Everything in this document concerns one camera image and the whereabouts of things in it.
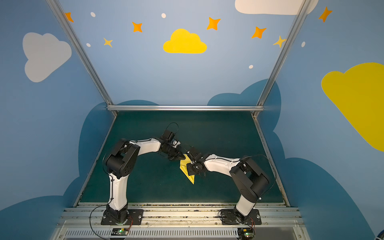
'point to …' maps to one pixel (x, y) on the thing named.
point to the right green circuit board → (245, 233)
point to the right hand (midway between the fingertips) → (191, 168)
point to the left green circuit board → (120, 231)
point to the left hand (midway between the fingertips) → (186, 157)
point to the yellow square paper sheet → (183, 167)
